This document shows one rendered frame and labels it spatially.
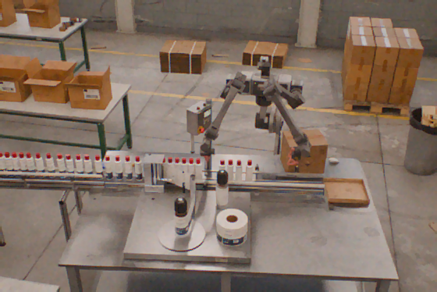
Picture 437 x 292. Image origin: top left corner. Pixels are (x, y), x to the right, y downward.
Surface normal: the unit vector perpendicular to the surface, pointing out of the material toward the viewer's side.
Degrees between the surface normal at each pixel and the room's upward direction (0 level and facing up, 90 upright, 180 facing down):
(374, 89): 88
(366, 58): 90
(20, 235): 0
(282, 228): 0
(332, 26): 90
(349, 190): 0
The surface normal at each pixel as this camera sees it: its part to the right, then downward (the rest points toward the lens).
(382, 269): 0.01, -0.85
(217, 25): -0.20, 0.52
